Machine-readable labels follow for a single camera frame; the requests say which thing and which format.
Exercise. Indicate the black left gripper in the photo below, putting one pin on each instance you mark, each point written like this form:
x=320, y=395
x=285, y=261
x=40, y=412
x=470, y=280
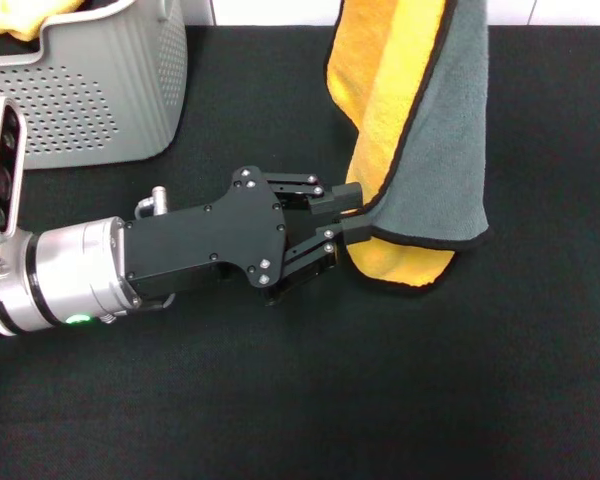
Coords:
x=205, y=240

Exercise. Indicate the grey yellow black-edged towel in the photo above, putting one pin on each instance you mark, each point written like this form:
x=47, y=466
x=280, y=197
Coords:
x=445, y=150

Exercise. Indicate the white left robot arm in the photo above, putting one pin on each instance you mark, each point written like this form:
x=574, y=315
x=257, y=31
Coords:
x=65, y=275

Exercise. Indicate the grey perforated storage box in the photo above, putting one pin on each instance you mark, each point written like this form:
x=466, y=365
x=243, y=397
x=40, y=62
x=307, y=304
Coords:
x=105, y=90

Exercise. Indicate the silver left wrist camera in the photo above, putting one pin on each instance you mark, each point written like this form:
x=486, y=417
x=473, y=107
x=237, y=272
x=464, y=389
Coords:
x=5, y=165

